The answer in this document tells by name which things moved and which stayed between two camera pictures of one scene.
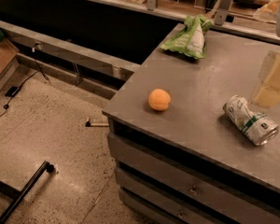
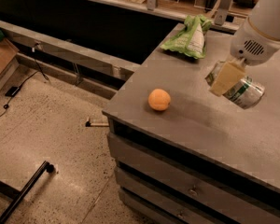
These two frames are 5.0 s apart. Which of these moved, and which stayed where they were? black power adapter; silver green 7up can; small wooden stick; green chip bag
Moved: silver green 7up can
Stayed: black power adapter; green chip bag; small wooden stick
